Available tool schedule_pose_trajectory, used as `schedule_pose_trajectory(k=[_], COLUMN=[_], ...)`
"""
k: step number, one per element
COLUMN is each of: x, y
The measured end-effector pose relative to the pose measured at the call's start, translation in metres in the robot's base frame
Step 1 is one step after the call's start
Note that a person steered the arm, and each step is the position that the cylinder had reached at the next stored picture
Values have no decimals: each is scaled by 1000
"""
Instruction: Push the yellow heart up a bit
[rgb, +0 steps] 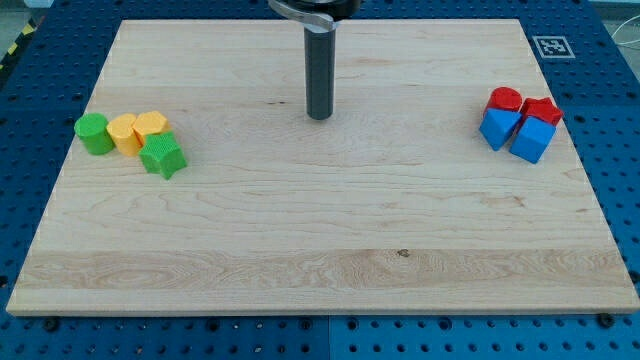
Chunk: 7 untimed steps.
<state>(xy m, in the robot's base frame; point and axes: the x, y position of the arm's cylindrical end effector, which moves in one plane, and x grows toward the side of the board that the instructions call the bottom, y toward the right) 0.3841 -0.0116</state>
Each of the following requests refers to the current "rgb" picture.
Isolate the yellow heart block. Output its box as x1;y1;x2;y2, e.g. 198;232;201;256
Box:
107;113;142;157

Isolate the red cylinder block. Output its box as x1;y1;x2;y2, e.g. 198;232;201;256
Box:
483;87;523;114

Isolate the light wooden board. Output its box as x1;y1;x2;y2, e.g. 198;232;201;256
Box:
7;19;639;317

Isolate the white fiducial marker tag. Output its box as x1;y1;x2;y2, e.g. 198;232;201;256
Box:
532;35;575;59

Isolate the blue triangle block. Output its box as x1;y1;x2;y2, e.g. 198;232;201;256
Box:
479;108;521;151

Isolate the green star block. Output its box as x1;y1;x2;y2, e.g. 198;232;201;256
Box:
138;131;187;180

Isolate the yellow black hazard tape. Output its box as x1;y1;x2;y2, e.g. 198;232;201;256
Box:
1;17;38;73

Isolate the blue cube block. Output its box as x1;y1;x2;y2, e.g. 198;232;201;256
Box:
509;117;556;164

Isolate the red star block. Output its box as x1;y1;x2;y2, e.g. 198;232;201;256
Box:
520;97;564;126

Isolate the green cylinder block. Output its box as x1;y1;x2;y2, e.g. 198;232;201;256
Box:
74;113;115;155

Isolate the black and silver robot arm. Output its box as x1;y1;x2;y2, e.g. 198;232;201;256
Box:
268;0;362;33

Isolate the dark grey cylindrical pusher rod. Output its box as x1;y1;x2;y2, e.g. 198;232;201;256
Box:
304;25;336;120

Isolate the yellow hexagon block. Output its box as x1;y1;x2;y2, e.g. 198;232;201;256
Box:
132;111;171;146

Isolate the white cable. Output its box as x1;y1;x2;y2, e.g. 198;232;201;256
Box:
610;13;640;48

